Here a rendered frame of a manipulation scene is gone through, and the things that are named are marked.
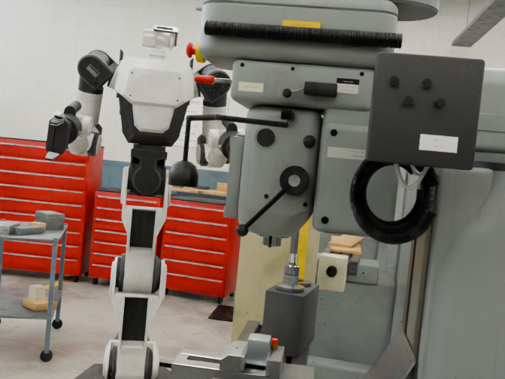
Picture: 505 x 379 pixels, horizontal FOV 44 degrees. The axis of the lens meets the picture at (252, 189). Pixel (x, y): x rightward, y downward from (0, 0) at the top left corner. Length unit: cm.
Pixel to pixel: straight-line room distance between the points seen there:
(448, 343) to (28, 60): 1107
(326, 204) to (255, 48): 40
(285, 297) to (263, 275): 149
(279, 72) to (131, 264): 107
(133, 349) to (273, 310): 66
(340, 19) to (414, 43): 936
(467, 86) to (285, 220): 54
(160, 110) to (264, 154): 80
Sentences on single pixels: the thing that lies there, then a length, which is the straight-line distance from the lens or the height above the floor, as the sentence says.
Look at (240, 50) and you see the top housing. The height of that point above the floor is 175.
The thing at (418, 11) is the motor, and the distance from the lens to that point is 162.
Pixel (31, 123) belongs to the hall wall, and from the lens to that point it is 1193.
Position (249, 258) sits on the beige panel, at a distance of 337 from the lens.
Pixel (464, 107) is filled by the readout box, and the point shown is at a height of 163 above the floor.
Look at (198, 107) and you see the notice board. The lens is 1090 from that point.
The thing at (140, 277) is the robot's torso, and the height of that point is 103.
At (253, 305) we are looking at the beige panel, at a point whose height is 70.
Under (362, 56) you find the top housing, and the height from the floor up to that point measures 175.
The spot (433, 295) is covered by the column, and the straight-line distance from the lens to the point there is 146.
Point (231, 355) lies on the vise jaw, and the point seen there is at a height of 103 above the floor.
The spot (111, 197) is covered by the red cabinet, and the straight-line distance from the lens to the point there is 660.
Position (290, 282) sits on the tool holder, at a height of 113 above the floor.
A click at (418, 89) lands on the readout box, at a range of 123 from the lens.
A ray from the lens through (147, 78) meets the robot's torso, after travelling 222.
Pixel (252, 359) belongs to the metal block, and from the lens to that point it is 157.
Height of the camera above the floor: 150
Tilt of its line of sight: 3 degrees down
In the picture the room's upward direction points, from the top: 6 degrees clockwise
